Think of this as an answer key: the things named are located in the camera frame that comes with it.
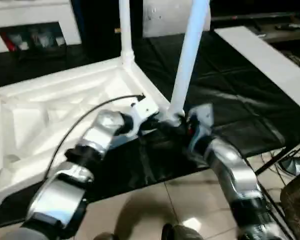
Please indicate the white plastic table top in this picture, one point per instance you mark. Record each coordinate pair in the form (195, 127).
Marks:
(40, 112)

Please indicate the black tripod stand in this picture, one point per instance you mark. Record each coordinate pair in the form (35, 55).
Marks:
(272, 162)

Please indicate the black bar with red mark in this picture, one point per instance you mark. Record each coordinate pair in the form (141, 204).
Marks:
(265, 17)

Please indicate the dark right robot foot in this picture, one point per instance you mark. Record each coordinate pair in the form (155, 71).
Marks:
(182, 232)

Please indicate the white flat panel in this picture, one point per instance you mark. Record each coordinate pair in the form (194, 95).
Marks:
(265, 62)

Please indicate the small yellow label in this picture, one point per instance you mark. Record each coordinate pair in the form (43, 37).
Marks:
(117, 30)

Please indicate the grey floor device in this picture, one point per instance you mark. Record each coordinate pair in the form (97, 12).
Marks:
(296, 166)

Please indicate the white plastic table leg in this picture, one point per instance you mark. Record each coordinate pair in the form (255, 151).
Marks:
(187, 62)
(126, 25)

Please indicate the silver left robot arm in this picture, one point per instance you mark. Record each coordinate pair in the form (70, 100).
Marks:
(100, 140)

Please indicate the black remote control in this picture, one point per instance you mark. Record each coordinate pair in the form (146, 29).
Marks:
(290, 26)

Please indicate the dark robot foot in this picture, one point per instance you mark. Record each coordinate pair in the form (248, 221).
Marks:
(106, 237)
(182, 232)

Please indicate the white cabinet with glass doors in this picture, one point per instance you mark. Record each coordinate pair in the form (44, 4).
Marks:
(27, 12)

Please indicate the grey low table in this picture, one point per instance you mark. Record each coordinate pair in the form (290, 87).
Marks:
(285, 37)

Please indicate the dark left robot foot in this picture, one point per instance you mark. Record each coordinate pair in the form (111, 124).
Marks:
(106, 237)

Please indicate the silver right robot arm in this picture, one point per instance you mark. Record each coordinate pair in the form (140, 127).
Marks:
(235, 165)

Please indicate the black cabinet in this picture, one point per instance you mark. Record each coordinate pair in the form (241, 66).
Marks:
(100, 25)

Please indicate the black work mat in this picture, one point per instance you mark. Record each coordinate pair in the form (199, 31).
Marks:
(240, 87)

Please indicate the brown woven basket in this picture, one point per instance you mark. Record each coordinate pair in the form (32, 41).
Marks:
(297, 200)

